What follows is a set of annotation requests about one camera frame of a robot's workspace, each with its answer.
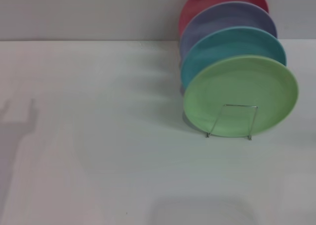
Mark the silver wire plate rack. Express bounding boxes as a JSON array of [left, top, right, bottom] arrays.
[[205, 104, 259, 141]]

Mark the green round plate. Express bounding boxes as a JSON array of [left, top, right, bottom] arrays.
[[182, 56, 299, 138]]

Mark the teal blue round plate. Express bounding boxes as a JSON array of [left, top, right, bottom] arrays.
[[180, 26, 287, 88]]

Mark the purple round plate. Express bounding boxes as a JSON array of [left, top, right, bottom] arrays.
[[179, 1, 278, 53]]

